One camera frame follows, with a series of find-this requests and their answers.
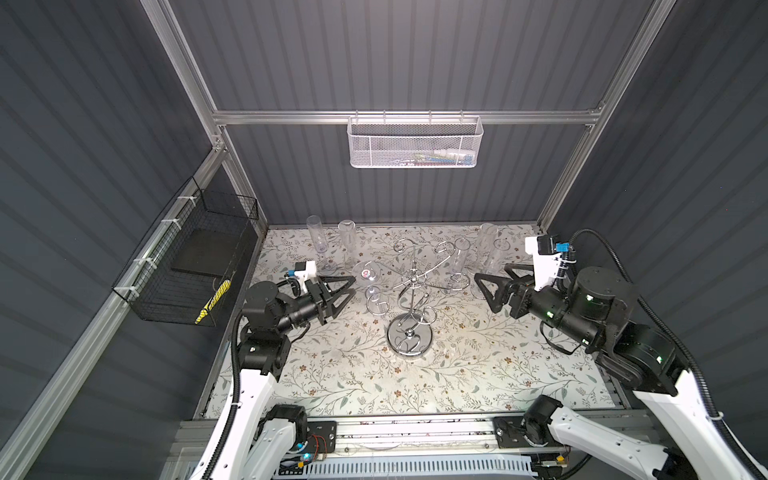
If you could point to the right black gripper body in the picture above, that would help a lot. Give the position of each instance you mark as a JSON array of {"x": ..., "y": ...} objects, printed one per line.
[{"x": 522, "y": 299}]

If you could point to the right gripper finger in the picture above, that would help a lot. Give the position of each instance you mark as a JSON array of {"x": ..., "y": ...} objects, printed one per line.
[
  {"x": 496, "y": 290},
  {"x": 520, "y": 272}
]

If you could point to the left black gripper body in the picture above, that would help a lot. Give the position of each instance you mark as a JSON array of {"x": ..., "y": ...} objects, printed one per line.
[{"x": 315, "y": 295}]

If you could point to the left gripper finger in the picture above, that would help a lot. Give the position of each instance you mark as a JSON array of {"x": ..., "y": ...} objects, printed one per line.
[
  {"x": 339, "y": 300},
  {"x": 336, "y": 282}
]

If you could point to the glass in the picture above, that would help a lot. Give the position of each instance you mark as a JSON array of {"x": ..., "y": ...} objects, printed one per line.
[
  {"x": 319, "y": 240},
  {"x": 458, "y": 279},
  {"x": 494, "y": 261}
]

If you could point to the clear champagne flute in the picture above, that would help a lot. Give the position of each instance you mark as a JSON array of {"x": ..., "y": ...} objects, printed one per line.
[
  {"x": 487, "y": 235},
  {"x": 348, "y": 235}
]

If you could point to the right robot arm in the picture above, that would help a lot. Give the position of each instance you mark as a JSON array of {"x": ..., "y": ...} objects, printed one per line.
[{"x": 595, "y": 313}]

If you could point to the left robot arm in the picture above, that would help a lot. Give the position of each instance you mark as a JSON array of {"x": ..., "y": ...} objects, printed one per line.
[{"x": 253, "y": 439}]

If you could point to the chrome wine glass rack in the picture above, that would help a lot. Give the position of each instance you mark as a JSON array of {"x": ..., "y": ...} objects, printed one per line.
[{"x": 410, "y": 333}]

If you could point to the floral table mat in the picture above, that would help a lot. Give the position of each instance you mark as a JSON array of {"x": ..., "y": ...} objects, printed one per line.
[{"x": 478, "y": 361}]

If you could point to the black pad in basket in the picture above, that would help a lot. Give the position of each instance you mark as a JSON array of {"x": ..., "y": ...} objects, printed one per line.
[{"x": 206, "y": 253}]

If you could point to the items in white basket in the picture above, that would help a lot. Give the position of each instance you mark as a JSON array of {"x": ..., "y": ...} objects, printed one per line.
[{"x": 455, "y": 157}]

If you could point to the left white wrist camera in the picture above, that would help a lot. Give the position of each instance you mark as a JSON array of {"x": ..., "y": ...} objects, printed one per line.
[{"x": 301, "y": 274}]

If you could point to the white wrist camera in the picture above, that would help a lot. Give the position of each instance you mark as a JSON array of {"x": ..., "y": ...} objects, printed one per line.
[
  {"x": 301, "y": 274},
  {"x": 551, "y": 259}
]

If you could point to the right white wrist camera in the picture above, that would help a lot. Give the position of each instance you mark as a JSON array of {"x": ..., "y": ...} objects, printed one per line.
[{"x": 551, "y": 259}]

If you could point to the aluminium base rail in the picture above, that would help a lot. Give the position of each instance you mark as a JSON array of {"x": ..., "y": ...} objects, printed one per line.
[{"x": 349, "y": 436}]

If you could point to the black wire mesh basket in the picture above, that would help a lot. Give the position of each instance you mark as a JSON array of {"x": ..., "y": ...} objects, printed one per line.
[{"x": 156, "y": 293}]

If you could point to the white wire mesh basket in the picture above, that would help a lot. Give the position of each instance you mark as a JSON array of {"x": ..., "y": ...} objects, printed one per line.
[{"x": 374, "y": 142}]

